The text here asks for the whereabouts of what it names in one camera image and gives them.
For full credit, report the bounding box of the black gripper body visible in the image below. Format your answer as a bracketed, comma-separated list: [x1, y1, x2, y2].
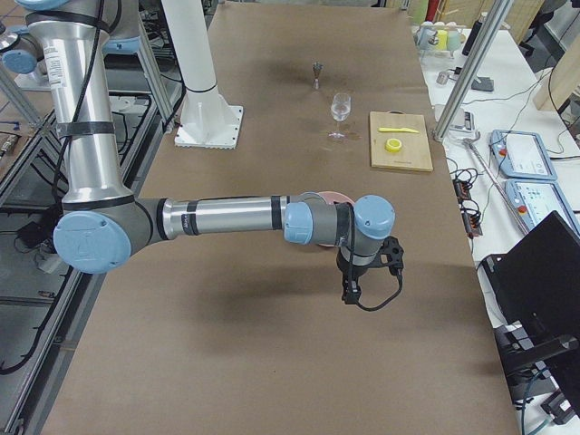
[336, 246, 378, 284]

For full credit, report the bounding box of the steel jigger measuring cup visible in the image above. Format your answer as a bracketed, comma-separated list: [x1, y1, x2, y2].
[313, 62, 324, 90]

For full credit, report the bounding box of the wine glass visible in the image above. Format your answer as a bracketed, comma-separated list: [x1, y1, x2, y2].
[328, 92, 352, 140]

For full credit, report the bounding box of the pink bowl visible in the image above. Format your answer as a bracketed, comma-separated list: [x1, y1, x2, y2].
[308, 191, 354, 247]

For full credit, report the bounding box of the lemon slice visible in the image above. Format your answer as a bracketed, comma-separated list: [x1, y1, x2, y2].
[384, 138, 402, 153]

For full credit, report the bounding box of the bamboo cutting board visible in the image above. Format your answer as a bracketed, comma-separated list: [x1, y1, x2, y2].
[369, 111, 433, 172]

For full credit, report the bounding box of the brown table mat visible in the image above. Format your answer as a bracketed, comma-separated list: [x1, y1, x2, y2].
[43, 2, 517, 434]

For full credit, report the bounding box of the yellow plastic knife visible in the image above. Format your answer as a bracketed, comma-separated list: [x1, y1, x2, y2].
[377, 127, 420, 134]

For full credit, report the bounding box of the black monitor on stand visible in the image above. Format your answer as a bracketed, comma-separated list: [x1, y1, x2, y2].
[480, 211, 579, 392]

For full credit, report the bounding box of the lower teach pendant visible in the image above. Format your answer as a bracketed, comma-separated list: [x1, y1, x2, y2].
[504, 179, 579, 233]

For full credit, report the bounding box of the teach pendant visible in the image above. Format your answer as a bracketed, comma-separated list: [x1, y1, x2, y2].
[504, 179, 579, 233]
[489, 130, 557, 181]

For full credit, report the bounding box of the upper teach pendant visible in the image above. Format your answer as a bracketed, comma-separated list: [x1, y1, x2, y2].
[489, 130, 557, 181]

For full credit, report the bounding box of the grey folded cloth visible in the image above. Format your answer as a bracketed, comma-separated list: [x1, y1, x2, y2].
[470, 76, 495, 92]

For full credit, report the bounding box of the light blue cup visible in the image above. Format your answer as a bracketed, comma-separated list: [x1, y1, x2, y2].
[415, 25, 437, 50]

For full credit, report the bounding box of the yellow cup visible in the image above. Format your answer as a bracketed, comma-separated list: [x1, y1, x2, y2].
[430, 29, 448, 51]

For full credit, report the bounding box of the pale green cup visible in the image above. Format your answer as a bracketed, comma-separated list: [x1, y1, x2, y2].
[446, 30, 461, 53]

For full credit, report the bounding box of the black steel thermos bottle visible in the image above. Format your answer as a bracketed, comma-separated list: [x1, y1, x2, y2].
[461, 16, 485, 56]

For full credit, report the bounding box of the upright wooden plank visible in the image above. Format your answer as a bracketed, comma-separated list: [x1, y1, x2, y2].
[533, 36, 580, 111]

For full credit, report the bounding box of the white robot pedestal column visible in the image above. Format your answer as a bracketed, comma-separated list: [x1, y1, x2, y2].
[162, 0, 244, 150]

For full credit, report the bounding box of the aluminium frame post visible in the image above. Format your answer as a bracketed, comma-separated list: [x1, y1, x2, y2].
[433, 0, 514, 142]

